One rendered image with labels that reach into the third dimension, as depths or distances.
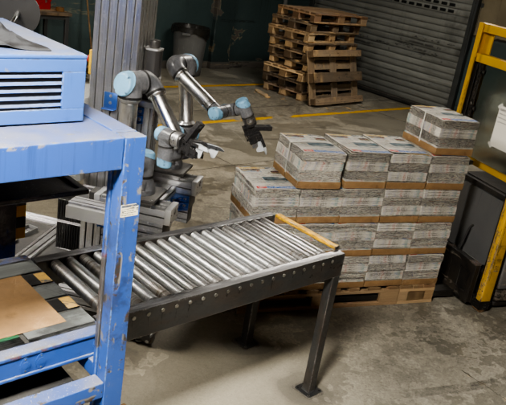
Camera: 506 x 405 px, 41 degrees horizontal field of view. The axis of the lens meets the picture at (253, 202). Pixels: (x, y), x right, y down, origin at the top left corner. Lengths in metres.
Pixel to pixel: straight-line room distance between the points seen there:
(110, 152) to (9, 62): 0.36
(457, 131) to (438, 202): 0.47
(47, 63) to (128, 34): 1.64
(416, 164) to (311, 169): 0.73
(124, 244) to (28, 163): 0.43
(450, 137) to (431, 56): 7.13
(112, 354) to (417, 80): 9.77
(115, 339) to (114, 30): 1.85
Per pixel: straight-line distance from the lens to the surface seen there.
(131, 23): 3.63
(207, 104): 3.85
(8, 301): 2.63
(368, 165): 4.18
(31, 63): 2.02
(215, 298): 2.82
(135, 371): 3.66
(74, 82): 2.09
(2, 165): 1.86
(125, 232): 2.13
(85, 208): 3.62
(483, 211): 5.11
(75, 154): 1.95
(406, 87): 11.78
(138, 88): 3.36
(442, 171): 4.50
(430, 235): 4.66
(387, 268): 4.58
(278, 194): 3.97
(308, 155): 3.94
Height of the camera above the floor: 2.13
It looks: 21 degrees down
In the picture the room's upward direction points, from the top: 9 degrees clockwise
